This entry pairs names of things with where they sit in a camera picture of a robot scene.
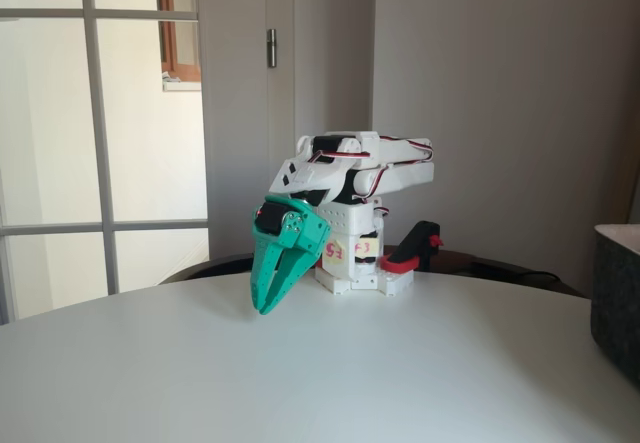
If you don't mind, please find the dark grey felt basket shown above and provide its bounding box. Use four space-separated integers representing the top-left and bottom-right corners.
589 223 640 389

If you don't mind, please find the dark brown chair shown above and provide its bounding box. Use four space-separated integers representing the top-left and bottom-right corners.
159 250 586 299

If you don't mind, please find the black and red clamp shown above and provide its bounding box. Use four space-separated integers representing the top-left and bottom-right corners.
379 220 445 274

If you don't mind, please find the white glazed door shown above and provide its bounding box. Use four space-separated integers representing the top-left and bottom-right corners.
0 0 211 325

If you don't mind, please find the red white black servo cable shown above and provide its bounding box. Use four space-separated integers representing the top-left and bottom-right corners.
308 148 367 165

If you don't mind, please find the brown wooden window frame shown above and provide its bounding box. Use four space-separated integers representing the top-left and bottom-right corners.
158 0 203 84

